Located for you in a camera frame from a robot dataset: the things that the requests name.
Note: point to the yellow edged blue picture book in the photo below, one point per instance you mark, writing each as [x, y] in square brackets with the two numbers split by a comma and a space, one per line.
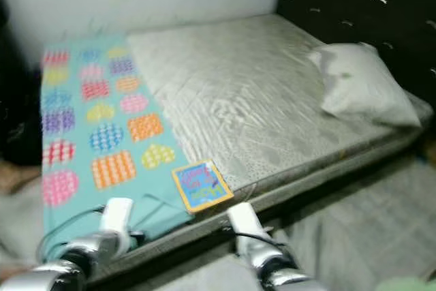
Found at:
[203, 186]

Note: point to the white pillow with tree print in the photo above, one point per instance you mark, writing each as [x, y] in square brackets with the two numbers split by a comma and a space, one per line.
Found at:
[361, 86]

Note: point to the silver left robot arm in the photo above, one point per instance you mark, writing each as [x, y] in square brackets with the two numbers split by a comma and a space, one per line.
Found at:
[88, 247]

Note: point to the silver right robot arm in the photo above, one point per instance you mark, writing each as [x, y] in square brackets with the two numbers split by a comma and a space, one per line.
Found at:
[276, 264]

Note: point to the dark tufted footboard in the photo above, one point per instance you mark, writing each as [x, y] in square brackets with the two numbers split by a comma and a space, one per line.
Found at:
[17, 100]

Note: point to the person's bare foot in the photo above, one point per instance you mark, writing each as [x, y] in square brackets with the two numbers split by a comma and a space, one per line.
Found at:
[8, 274]
[17, 180]

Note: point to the teal blanket with colourful shapes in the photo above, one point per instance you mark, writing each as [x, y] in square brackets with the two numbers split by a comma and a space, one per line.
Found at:
[143, 201]

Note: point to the white quilted mattress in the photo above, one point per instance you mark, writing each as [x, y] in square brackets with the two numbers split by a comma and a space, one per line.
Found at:
[245, 100]

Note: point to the dark bed base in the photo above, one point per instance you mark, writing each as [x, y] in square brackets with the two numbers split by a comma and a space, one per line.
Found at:
[340, 180]

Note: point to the dark tufted headboard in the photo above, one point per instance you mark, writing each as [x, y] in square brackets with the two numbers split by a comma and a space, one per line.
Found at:
[361, 5]

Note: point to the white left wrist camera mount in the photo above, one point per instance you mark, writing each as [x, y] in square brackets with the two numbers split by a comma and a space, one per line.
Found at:
[118, 215]

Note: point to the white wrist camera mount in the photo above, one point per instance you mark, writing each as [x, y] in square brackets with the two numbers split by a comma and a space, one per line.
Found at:
[118, 215]
[245, 219]

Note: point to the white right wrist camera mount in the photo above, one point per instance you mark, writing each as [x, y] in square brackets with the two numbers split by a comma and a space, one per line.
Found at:
[245, 219]

